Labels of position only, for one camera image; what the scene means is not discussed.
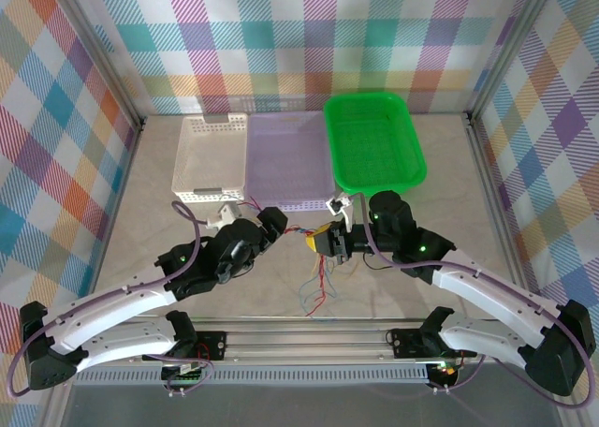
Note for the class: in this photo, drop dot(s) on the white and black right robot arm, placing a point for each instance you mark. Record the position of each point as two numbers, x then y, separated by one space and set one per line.
491 282

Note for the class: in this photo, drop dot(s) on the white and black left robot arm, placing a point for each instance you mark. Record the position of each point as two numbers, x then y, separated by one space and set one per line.
117 300

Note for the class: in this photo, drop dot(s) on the purple perforated plastic basket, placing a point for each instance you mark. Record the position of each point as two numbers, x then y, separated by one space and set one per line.
285 165

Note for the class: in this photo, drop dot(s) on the green mesh plastic basket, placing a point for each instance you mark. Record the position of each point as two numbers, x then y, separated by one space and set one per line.
374 141

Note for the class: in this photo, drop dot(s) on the white perforated plastic basket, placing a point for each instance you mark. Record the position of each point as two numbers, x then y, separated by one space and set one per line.
208 155

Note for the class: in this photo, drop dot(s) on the controller board with green terminals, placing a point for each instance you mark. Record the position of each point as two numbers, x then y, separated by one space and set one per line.
185 374

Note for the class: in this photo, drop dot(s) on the controller board with orange part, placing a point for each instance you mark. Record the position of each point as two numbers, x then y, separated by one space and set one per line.
444 370

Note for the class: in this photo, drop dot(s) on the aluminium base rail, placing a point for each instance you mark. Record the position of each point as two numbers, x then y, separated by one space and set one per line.
304 338

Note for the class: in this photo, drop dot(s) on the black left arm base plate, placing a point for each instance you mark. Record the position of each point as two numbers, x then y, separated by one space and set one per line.
213 345

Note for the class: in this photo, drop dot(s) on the aluminium table edge rail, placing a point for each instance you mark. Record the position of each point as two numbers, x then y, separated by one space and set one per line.
490 174
116 211

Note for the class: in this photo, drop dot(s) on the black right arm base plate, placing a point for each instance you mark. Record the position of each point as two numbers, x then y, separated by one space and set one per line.
404 343

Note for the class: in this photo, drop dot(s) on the aluminium frame post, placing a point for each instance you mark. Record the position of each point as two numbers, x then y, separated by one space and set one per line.
507 48
98 48

